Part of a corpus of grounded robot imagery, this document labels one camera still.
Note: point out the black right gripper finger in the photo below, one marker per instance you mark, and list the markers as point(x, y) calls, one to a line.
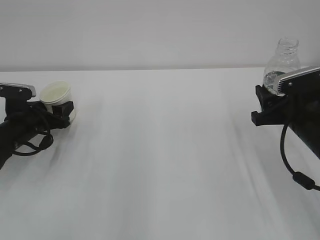
point(267, 99)
point(270, 116)

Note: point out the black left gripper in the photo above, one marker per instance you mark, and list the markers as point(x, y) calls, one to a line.
point(34, 114)

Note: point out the white paper cup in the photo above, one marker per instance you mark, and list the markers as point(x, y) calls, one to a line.
point(55, 94)

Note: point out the clear water bottle green label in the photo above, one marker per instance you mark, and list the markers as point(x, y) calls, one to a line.
point(284, 60)

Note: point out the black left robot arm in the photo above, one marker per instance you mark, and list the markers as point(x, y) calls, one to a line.
point(27, 127)

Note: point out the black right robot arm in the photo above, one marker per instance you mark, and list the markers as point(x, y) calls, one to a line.
point(302, 112)

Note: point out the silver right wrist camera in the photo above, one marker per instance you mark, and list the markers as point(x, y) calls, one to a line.
point(301, 81)

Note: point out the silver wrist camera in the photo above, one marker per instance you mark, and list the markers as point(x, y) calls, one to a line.
point(17, 91)
point(301, 81)

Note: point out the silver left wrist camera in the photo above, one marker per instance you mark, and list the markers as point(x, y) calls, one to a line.
point(17, 91)

